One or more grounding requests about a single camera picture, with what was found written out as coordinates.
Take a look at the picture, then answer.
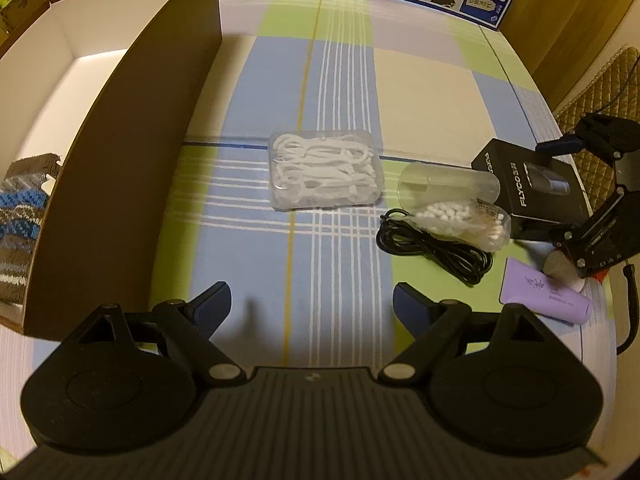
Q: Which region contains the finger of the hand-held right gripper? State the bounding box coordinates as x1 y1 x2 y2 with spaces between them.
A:
535 114 640 173
549 185 633 280

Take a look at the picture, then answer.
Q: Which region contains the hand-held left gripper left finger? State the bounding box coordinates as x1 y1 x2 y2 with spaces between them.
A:
75 281 251 387

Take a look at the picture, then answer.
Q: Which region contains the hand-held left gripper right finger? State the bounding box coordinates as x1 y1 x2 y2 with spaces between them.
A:
377 282 548 387

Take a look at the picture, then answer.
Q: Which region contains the white pill bottle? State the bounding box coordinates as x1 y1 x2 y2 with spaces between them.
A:
542 250 586 292

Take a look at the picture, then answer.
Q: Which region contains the black product box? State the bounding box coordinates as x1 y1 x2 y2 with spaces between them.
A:
471 137 590 226

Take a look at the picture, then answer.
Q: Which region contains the purple cosmetic tube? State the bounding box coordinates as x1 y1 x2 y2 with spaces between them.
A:
501 256 593 326

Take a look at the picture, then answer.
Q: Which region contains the black cable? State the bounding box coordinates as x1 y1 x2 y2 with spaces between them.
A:
375 208 493 287

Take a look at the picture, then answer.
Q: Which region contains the bag of cotton swabs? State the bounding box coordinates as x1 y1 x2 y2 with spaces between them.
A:
407 197 512 252

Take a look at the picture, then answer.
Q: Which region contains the clear plastic cup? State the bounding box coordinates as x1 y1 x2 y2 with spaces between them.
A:
397 161 502 211

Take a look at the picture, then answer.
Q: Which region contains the clear box of floss picks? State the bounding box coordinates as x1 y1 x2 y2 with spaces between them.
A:
267 129 383 211

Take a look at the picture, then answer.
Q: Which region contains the brown cardboard shoe box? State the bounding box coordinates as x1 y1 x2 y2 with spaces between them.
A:
0 0 223 336

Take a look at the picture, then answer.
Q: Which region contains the chair with quilted cover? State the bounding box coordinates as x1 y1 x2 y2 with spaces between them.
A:
552 46 640 211

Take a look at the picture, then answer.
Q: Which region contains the striped knitted cloth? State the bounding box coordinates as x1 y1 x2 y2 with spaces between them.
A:
0 152 63 306

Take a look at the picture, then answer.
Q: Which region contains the plaid tablecloth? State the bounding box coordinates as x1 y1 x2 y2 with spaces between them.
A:
0 0 628 461

